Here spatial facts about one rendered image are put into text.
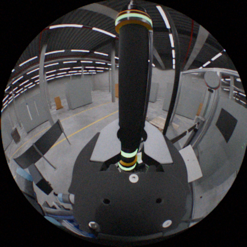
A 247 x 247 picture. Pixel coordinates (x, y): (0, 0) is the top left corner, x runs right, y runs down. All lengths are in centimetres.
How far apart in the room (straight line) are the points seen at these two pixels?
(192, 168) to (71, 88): 647
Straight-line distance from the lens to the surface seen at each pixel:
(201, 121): 64
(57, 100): 819
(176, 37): 18
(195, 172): 55
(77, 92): 637
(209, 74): 76
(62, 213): 56
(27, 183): 48
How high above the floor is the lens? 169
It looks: 32 degrees down
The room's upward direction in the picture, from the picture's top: 1 degrees clockwise
